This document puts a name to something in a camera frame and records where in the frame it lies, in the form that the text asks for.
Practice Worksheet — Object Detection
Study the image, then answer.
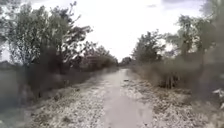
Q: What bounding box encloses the pale stony dirt track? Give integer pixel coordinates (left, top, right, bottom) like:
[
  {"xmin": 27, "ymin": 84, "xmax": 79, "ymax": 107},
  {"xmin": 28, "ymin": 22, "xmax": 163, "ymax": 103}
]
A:
[{"xmin": 29, "ymin": 68, "xmax": 161, "ymax": 128}]

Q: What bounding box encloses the row of trees and bushes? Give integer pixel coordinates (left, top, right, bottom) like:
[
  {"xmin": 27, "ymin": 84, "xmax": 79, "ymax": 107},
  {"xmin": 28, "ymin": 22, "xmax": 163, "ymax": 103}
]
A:
[
  {"xmin": 119, "ymin": 0, "xmax": 224, "ymax": 101},
  {"xmin": 0, "ymin": 1, "xmax": 119, "ymax": 98}
]

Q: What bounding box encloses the dry leaf-strewn verge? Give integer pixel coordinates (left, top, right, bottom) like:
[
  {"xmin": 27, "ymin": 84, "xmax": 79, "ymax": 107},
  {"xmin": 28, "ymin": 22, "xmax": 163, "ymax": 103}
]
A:
[{"xmin": 123, "ymin": 71, "xmax": 224, "ymax": 128}]

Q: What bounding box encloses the grey wall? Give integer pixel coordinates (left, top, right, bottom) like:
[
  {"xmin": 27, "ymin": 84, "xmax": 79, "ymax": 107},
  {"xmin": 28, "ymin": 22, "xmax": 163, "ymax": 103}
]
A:
[{"xmin": 0, "ymin": 68, "xmax": 38, "ymax": 111}]

